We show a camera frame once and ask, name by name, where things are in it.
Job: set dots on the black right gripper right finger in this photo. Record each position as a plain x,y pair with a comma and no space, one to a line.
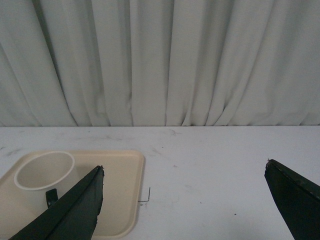
296,198

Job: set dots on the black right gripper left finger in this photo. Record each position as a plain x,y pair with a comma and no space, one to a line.
74,216

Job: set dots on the cream smiley mug black handle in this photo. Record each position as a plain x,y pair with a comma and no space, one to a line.
42,173

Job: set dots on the beige rectangular plastic tray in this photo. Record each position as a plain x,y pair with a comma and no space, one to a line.
123,171

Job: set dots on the grey-white pleated curtain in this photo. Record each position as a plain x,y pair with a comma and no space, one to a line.
89,63

